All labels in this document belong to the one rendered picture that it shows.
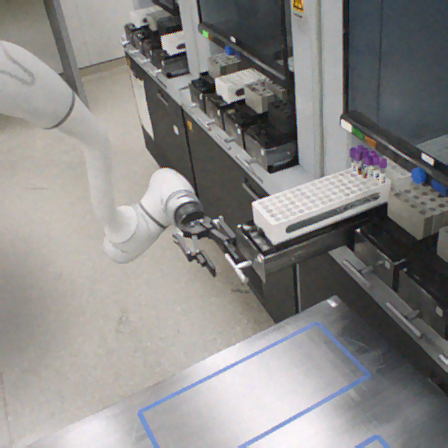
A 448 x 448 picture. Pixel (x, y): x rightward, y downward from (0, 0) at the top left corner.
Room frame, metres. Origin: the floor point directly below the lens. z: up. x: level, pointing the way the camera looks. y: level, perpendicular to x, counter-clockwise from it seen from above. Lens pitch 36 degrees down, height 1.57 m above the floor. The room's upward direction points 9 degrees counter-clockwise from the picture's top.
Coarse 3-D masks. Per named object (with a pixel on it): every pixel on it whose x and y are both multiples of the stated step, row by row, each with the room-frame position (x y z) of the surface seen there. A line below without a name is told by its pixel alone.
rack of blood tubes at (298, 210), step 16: (336, 176) 1.10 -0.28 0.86; (352, 176) 1.09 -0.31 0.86; (288, 192) 1.06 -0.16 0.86; (304, 192) 1.05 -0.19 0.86; (320, 192) 1.05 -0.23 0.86; (336, 192) 1.03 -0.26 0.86; (352, 192) 1.03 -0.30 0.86; (368, 192) 1.02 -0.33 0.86; (384, 192) 1.03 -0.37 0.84; (256, 208) 1.02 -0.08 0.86; (272, 208) 1.01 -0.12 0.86; (288, 208) 1.00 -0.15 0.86; (304, 208) 0.99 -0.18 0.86; (320, 208) 0.98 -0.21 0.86; (336, 208) 1.05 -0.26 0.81; (352, 208) 1.02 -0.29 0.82; (368, 208) 1.02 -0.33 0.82; (272, 224) 0.95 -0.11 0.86; (288, 224) 0.96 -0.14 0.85; (304, 224) 1.01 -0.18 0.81; (320, 224) 0.98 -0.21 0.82; (272, 240) 0.95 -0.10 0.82
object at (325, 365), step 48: (288, 336) 0.68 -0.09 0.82; (336, 336) 0.67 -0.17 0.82; (192, 384) 0.61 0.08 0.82; (240, 384) 0.60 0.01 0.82; (288, 384) 0.58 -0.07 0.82; (336, 384) 0.57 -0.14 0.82; (384, 384) 0.55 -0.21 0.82; (432, 384) 0.54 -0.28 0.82; (96, 432) 0.55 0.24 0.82; (144, 432) 0.53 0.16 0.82; (192, 432) 0.52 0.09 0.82; (240, 432) 0.51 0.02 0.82; (288, 432) 0.50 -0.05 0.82; (336, 432) 0.49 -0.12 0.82; (384, 432) 0.47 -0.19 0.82; (432, 432) 0.46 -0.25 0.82
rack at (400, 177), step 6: (384, 156) 1.15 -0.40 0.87; (390, 162) 1.12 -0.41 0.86; (390, 168) 1.09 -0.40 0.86; (396, 168) 1.09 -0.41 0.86; (402, 168) 1.09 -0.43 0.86; (390, 174) 1.08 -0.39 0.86; (396, 174) 1.06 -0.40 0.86; (402, 174) 1.07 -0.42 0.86; (408, 174) 1.06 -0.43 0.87; (396, 180) 1.06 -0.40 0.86; (402, 180) 1.05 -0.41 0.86; (408, 180) 1.05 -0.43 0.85; (396, 186) 1.05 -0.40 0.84; (402, 186) 1.05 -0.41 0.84
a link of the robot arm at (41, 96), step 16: (0, 48) 1.03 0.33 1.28; (16, 48) 1.05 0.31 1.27; (0, 64) 1.01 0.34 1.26; (16, 64) 1.02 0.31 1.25; (32, 64) 1.04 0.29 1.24; (0, 80) 1.00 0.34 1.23; (16, 80) 1.01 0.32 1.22; (32, 80) 1.02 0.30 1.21; (48, 80) 1.05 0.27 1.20; (0, 96) 1.01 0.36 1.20; (16, 96) 1.01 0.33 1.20; (32, 96) 1.02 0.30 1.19; (48, 96) 1.04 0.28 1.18; (64, 96) 1.06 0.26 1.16; (0, 112) 1.06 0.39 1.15; (16, 112) 1.03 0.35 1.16; (32, 112) 1.03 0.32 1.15; (48, 112) 1.04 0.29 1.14; (64, 112) 1.06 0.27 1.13
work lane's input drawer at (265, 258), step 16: (384, 208) 1.02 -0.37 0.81; (240, 224) 1.03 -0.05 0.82; (336, 224) 0.98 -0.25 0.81; (352, 224) 0.99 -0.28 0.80; (240, 240) 1.03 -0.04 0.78; (256, 240) 0.97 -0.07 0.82; (288, 240) 0.95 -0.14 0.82; (304, 240) 0.96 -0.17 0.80; (320, 240) 0.96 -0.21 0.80; (336, 240) 0.97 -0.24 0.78; (352, 240) 0.99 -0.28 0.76; (256, 256) 0.95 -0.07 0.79; (272, 256) 0.92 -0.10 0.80; (288, 256) 0.94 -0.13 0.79; (304, 256) 0.95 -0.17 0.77; (240, 272) 0.95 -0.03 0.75; (256, 272) 0.96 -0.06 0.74; (272, 272) 0.92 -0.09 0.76
